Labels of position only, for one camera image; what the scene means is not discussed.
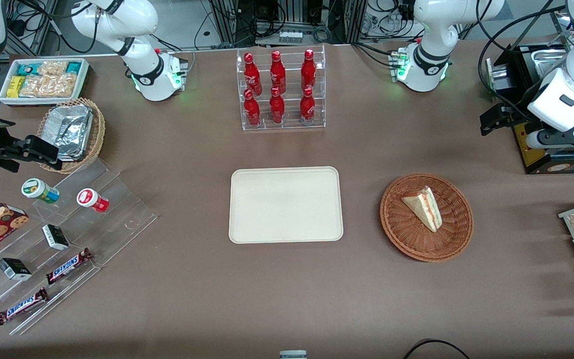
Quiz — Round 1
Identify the triangular sandwich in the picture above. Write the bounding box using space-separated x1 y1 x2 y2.
401 186 442 233

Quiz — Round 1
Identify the light wicker basket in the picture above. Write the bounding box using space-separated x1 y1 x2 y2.
37 97 106 175

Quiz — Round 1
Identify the round brown wicker basket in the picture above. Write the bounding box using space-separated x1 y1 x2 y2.
380 173 474 263

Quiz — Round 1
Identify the cream plastic tray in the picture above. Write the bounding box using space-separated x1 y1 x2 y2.
229 166 344 244

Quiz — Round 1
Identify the aluminium foil container stack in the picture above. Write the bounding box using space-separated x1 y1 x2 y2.
43 105 94 162

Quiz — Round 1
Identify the green lid cup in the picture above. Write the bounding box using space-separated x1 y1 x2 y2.
21 178 60 204

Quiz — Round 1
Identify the steel food pan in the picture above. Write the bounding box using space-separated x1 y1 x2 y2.
531 47 574 75

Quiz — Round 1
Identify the black hot food display case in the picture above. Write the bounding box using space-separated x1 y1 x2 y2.
485 10 574 175

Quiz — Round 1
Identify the yellow snack packet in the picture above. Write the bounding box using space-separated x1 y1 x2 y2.
7 76 26 99

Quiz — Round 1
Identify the red lid cup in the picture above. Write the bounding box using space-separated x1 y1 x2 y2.
77 188 110 213

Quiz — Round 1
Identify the large clear cracker bag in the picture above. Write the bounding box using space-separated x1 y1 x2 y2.
18 73 79 98

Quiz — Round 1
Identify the white rectangular snack bin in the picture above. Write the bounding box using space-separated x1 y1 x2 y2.
0 57 91 107

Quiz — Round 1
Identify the small clear cracker bag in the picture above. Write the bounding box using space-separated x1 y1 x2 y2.
37 60 69 78

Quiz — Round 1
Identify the small black box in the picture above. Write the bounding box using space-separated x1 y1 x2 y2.
0 257 32 281
42 224 70 251

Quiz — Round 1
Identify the clear acrylic stepped stand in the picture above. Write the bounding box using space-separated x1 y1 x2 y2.
0 157 158 336

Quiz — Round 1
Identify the snickers bar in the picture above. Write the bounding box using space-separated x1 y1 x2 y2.
0 288 49 326
45 248 93 285

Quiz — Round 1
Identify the red cola bottle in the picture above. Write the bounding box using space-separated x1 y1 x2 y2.
301 48 317 93
244 89 261 127
270 50 287 95
300 87 316 124
270 87 286 125
244 52 263 96

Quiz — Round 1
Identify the clear acrylic bottle rack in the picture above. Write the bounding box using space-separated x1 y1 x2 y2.
236 45 326 131

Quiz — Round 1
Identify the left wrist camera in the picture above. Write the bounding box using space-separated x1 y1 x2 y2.
525 127 574 151

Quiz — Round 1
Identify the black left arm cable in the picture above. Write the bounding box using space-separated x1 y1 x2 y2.
477 5 567 120

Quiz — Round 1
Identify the black cable loop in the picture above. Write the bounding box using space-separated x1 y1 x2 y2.
403 339 472 359

